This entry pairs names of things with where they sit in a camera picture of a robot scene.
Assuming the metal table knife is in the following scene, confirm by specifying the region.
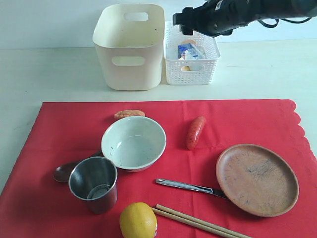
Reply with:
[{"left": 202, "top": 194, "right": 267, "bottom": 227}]
[{"left": 155, "top": 178, "right": 227, "bottom": 198}]

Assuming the fried chicken strip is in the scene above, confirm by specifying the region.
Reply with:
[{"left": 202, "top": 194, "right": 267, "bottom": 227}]
[{"left": 113, "top": 110, "right": 146, "bottom": 119}]

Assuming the upper wooden chopstick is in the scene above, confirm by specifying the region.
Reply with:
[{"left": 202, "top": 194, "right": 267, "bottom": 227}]
[{"left": 155, "top": 204, "right": 249, "bottom": 238}]

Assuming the light green bowl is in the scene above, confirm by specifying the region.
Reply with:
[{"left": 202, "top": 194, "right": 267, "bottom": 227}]
[{"left": 101, "top": 116, "right": 167, "bottom": 172}]

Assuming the blue white milk carton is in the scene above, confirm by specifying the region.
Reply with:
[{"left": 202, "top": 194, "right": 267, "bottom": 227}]
[{"left": 178, "top": 43, "right": 206, "bottom": 60}]

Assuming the brown egg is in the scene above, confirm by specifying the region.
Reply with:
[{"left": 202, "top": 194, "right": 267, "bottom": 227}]
[{"left": 182, "top": 40, "right": 196, "bottom": 45}]

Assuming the brown wooden plate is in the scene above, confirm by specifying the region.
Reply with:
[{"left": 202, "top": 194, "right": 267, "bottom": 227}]
[{"left": 216, "top": 144, "right": 299, "bottom": 217}]

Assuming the red toy sausage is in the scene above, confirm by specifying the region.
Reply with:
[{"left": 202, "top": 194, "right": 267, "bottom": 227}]
[{"left": 186, "top": 116, "right": 206, "bottom": 150}]

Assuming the cream plastic bin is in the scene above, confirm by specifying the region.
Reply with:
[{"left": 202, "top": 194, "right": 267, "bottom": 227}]
[{"left": 92, "top": 3, "right": 165, "bottom": 91}]

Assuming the dark brown spoon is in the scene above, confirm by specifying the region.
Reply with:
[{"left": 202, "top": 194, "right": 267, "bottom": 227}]
[{"left": 53, "top": 150, "right": 103, "bottom": 183}]

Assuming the white perforated basket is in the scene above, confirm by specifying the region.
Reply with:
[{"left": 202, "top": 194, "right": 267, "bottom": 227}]
[{"left": 163, "top": 21, "right": 220, "bottom": 85}]

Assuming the stainless steel cup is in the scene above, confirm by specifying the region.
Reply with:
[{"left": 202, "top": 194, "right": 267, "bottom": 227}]
[{"left": 68, "top": 156, "right": 118, "bottom": 214}]

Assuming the lower wooden chopstick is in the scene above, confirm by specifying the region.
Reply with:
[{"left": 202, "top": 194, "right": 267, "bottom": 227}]
[{"left": 152, "top": 208, "right": 236, "bottom": 238}]

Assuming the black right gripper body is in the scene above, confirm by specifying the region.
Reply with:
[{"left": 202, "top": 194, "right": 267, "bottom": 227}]
[{"left": 192, "top": 0, "right": 258, "bottom": 37}]

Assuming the wooden chopstick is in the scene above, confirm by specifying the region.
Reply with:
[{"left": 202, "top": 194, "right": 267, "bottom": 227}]
[
  {"left": 155, "top": 204, "right": 249, "bottom": 238},
  {"left": 152, "top": 208, "right": 236, "bottom": 238}
]

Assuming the red tablecloth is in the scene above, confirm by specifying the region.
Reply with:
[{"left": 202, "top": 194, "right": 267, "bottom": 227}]
[{"left": 0, "top": 99, "right": 317, "bottom": 238}]

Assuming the yellow lemon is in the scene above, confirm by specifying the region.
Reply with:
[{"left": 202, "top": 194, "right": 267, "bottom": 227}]
[{"left": 119, "top": 202, "right": 158, "bottom": 238}]

